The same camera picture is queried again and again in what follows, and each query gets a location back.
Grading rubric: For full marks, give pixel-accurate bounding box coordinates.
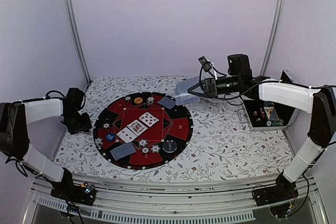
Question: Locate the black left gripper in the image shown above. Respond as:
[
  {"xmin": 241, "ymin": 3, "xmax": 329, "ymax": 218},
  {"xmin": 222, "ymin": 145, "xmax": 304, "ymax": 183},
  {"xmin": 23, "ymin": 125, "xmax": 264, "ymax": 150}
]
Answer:
[{"xmin": 65, "ymin": 110, "xmax": 92, "ymax": 134}]

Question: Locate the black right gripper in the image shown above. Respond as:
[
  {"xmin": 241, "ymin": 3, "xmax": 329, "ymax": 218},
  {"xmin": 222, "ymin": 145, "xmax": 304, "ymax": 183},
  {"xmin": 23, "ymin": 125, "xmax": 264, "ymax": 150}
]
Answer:
[{"xmin": 189, "ymin": 75, "xmax": 242, "ymax": 98}]

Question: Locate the blue playing card deck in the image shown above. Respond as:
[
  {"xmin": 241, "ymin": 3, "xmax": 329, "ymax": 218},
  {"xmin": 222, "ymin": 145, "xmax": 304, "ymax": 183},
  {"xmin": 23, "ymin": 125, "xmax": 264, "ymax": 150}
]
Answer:
[{"xmin": 174, "ymin": 77, "xmax": 201, "ymax": 106}]

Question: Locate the blue small blind button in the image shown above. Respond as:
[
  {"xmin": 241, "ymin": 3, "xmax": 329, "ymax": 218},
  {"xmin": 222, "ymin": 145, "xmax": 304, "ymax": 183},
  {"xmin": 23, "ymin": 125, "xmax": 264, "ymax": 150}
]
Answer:
[{"xmin": 106, "ymin": 133, "xmax": 116, "ymax": 142}]

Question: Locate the diamonds number card face-up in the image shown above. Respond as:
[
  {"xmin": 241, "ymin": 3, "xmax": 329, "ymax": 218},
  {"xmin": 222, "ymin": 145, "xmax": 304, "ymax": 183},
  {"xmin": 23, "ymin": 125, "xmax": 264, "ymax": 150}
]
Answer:
[{"xmin": 117, "ymin": 127, "xmax": 137, "ymax": 143}]

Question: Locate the hearts number card face-up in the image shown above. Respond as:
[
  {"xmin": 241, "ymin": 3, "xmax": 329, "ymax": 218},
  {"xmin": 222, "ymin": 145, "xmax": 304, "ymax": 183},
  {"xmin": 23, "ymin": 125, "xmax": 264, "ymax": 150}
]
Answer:
[{"xmin": 139, "ymin": 112, "xmax": 159, "ymax": 127}]

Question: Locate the orange big blind button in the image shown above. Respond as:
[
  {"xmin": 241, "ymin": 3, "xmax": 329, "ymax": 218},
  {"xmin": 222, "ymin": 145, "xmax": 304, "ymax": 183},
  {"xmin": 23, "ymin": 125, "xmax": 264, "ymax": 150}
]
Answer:
[{"xmin": 134, "ymin": 97, "xmax": 143, "ymax": 104}]

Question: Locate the king of diamonds card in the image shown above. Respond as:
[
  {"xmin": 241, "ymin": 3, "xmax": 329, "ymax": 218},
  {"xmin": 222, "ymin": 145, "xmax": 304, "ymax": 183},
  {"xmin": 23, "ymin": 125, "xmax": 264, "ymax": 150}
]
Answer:
[{"xmin": 127, "ymin": 120, "xmax": 148, "ymax": 135}]

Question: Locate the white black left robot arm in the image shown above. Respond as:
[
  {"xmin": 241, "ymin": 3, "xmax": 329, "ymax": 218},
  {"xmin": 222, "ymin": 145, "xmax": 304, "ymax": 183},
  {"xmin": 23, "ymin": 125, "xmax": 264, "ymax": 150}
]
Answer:
[{"xmin": 1, "ymin": 88, "xmax": 95, "ymax": 202}]

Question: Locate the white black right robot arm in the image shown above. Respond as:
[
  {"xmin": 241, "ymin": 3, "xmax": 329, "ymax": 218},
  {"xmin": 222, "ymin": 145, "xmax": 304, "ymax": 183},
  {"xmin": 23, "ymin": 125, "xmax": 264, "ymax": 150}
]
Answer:
[{"xmin": 187, "ymin": 54, "xmax": 335, "ymax": 204}]

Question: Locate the round red black poker mat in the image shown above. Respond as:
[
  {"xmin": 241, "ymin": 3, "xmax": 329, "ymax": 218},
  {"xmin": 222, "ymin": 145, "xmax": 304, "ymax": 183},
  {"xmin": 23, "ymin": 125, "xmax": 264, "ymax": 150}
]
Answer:
[{"xmin": 93, "ymin": 92, "xmax": 193, "ymax": 170}]

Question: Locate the aluminium poker chip case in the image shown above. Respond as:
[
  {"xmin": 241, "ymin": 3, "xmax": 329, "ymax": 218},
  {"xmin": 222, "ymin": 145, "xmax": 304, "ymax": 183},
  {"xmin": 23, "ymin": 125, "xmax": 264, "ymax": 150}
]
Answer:
[{"xmin": 238, "ymin": 70, "xmax": 299, "ymax": 131}]

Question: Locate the boxed playing card deck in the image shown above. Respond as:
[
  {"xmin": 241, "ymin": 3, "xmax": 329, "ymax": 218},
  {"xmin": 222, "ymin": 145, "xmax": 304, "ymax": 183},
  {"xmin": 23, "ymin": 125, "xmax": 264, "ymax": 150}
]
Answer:
[{"xmin": 264, "ymin": 106, "xmax": 279, "ymax": 120}]

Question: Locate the aluminium front rail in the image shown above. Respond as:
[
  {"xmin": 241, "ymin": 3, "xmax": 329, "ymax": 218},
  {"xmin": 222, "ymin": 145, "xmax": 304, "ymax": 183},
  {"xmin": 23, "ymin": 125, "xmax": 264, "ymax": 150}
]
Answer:
[{"xmin": 23, "ymin": 175, "xmax": 331, "ymax": 223}]

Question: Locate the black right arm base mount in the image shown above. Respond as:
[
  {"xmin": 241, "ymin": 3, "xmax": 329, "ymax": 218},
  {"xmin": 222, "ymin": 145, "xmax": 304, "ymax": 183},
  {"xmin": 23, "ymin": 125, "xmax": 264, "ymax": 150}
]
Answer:
[{"xmin": 251, "ymin": 177, "xmax": 310, "ymax": 220}]

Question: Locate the right aluminium frame post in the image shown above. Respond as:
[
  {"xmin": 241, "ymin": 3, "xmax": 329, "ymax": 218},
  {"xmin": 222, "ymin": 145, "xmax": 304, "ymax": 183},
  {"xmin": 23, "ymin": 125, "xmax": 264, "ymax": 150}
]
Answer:
[{"xmin": 259, "ymin": 0, "xmax": 285, "ymax": 76}]

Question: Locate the aluminium frame post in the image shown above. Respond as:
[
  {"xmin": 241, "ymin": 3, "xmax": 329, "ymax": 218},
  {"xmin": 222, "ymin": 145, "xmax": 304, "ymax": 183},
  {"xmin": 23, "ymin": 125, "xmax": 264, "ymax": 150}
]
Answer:
[
  {"xmin": 259, "ymin": 0, "xmax": 285, "ymax": 76},
  {"xmin": 64, "ymin": 0, "xmax": 92, "ymax": 85}
]

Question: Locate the left aluminium frame post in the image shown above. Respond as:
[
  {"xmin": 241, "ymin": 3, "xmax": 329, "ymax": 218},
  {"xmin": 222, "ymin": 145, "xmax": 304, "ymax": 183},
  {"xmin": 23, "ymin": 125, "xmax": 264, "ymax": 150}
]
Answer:
[{"xmin": 64, "ymin": 0, "xmax": 92, "ymax": 85}]

